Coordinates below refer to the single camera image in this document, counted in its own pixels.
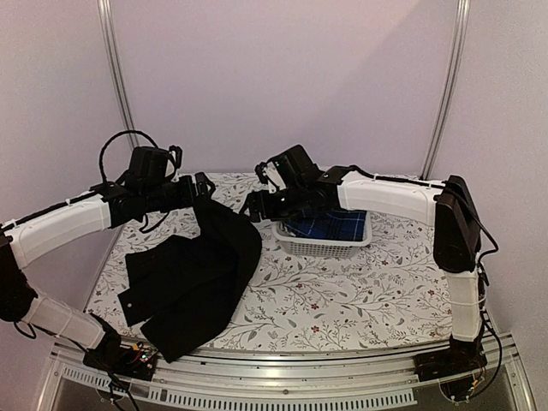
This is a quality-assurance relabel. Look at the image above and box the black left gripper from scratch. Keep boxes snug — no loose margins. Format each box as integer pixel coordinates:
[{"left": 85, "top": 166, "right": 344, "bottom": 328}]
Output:
[{"left": 143, "top": 171, "right": 215, "bottom": 214}]

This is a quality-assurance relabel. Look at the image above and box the white plastic laundry basket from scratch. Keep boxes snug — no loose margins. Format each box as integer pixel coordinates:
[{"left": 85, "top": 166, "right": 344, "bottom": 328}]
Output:
[{"left": 271, "top": 211, "right": 372, "bottom": 259}]

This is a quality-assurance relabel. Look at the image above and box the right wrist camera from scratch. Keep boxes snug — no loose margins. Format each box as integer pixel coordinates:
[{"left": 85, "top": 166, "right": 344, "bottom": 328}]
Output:
[{"left": 254, "top": 145, "right": 323, "bottom": 194}]

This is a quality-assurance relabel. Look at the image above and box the left aluminium corner post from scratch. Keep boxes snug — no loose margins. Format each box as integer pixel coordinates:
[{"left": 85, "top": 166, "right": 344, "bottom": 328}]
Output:
[{"left": 97, "top": 0, "right": 134, "bottom": 130}]

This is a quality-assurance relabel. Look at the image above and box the aluminium front rail frame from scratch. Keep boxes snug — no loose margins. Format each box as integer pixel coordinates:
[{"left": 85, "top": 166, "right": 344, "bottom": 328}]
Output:
[{"left": 37, "top": 333, "right": 541, "bottom": 410}]

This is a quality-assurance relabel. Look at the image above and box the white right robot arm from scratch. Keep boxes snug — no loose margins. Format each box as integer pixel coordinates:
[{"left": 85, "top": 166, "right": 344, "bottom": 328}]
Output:
[{"left": 240, "top": 164, "right": 489, "bottom": 373}]

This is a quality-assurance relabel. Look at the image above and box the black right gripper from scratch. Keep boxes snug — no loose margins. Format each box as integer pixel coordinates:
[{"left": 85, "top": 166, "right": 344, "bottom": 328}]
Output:
[{"left": 239, "top": 182, "right": 308, "bottom": 223}]

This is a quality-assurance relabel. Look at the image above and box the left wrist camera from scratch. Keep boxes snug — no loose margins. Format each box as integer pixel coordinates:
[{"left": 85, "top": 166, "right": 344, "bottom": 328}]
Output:
[{"left": 126, "top": 146, "right": 183, "bottom": 189}]

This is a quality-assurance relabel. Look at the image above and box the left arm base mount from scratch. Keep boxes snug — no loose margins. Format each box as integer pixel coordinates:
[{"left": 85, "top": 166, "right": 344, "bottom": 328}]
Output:
[{"left": 83, "top": 342, "right": 158, "bottom": 382}]

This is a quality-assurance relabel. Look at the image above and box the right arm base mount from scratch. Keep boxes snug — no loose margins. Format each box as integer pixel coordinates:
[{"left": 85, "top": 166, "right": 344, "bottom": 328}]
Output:
[{"left": 413, "top": 337, "right": 487, "bottom": 402}]

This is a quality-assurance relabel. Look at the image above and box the black long sleeve shirt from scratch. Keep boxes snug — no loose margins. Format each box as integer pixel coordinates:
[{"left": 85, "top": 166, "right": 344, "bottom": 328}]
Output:
[{"left": 118, "top": 200, "right": 262, "bottom": 362}]

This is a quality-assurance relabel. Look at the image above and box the right aluminium corner post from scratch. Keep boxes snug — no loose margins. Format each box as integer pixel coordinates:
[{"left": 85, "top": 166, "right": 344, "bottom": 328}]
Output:
[{"left": 420, "top": 0, "right": 471, "bottom": 180}]

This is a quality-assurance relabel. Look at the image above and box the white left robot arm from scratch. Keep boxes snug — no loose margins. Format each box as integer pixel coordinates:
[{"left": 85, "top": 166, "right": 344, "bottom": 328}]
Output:
[{"left": 1, "top": 131, "right": 215, "bottom": 372}]

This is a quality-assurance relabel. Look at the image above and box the floral white tablecloth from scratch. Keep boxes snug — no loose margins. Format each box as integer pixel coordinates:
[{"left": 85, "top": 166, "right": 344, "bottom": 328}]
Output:
[{"left": 84, "top": 171, "right": 506, "bottom": 353}]

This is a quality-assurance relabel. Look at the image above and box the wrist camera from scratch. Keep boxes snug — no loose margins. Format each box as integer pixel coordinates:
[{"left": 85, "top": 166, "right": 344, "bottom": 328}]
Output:
[
  {"left": 126, "top": 146, "right": 183, "bottom": 189},
  {"left": 254, "top": 145, "right": 323, "bottom": 194}
]

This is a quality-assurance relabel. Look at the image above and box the blue plaid shirt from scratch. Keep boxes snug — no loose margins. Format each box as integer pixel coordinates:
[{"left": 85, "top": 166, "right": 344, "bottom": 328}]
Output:
[{"left": 281, "top": 209, "right": 367, "bottom": 241}]

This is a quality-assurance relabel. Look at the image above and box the aluminium corner post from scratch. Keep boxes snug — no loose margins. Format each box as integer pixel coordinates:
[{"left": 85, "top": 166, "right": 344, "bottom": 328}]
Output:
[
  {"left": 97, "top": 0, "right": 134, "bottom": 130},
  {"left": 420, "top": 0, "right": 471, "bottom": 180}
]

